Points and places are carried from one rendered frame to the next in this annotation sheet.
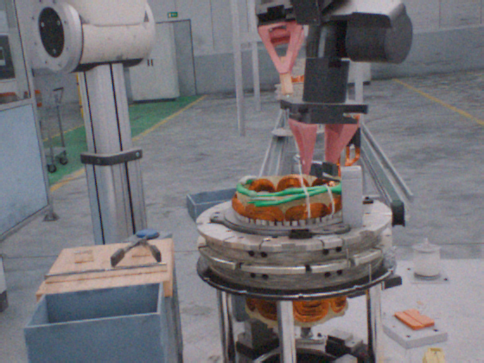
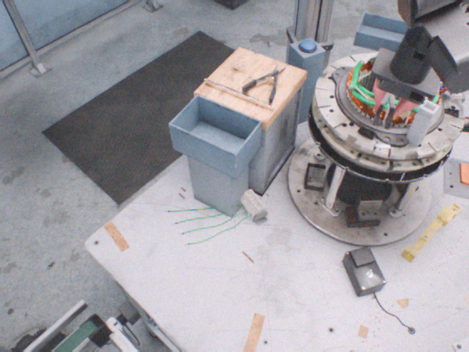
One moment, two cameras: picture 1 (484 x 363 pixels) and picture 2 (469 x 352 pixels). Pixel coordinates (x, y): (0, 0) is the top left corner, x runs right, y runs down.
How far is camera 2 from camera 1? 47 cm
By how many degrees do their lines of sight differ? 47
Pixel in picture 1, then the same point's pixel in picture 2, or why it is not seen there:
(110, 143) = not seen: outside the picture
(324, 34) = (419, 30)
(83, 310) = (216, 112)
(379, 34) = (446, 69)
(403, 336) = (447, 184)
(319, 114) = (389, 86)
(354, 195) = (420, 126)
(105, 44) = not seen: outside the picture
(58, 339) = (184, 137)
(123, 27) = not seen: outside the picture
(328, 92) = (405, 74)
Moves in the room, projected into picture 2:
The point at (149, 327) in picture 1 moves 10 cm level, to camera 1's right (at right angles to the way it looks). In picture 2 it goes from (229, 157) to (273, 178)
